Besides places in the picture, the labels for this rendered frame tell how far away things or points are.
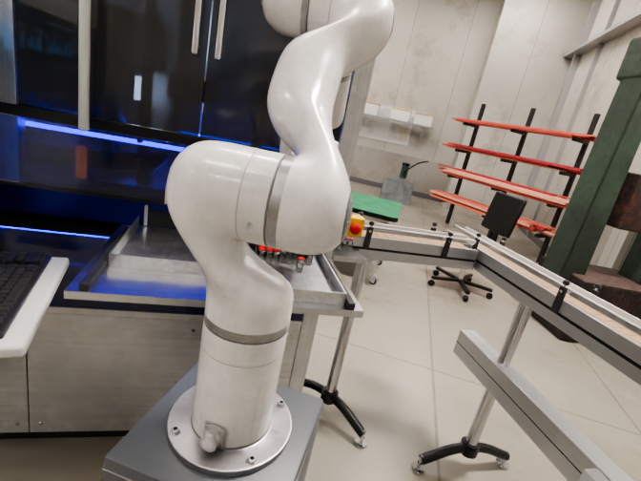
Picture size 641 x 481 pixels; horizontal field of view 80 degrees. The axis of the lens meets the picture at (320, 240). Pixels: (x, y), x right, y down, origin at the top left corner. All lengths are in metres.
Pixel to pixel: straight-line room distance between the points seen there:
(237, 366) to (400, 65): 9.44
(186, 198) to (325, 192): 0.16
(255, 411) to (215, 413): 0.05
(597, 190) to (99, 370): 3.44
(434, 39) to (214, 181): 9.51
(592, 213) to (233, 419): 3.38
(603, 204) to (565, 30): 6.24
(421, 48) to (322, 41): 9.23
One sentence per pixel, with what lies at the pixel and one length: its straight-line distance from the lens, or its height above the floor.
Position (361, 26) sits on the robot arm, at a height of 1.48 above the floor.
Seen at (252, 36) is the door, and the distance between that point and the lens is 1.26.
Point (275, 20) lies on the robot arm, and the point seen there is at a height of 1.47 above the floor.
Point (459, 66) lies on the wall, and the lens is 9.80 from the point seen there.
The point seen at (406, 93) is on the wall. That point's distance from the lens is 9.71.
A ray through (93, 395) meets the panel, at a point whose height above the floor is 0.25.
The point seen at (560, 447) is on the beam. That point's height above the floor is 0.50.
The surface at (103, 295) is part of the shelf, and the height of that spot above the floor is 0.87.
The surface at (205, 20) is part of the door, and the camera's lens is 1.26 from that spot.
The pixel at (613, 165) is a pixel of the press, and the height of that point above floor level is 1.43.
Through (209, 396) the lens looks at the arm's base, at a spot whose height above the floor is 0.95.
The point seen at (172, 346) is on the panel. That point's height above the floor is 0.47.
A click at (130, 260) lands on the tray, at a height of 0.90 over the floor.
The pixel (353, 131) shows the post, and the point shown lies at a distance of 1.30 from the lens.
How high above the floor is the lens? 1.33
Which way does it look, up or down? 17 degrees down
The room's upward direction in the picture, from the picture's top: 12 degrees clockwise
